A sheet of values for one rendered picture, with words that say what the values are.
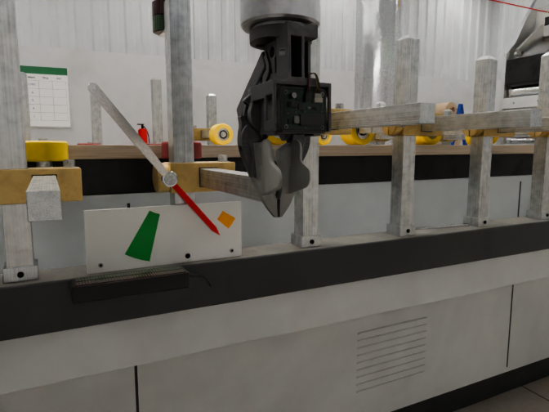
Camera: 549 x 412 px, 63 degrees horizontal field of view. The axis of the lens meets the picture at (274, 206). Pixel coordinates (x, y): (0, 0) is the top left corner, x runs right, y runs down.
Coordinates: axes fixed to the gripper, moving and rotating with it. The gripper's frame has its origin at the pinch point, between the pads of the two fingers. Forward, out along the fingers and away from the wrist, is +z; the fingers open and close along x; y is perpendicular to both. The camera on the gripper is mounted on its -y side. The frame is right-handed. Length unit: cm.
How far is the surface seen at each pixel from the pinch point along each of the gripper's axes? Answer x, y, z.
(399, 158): 44, -27, -5
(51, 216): -24.5, -0.1, -0.4
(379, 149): 54, -46, -8
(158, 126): 15, -134, -19
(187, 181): -3.9, -24.9, -2.2
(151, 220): -10.1, -25.1, 4.0
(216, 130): 31, -111, -17
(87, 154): -17.8, -45.5, -7.1
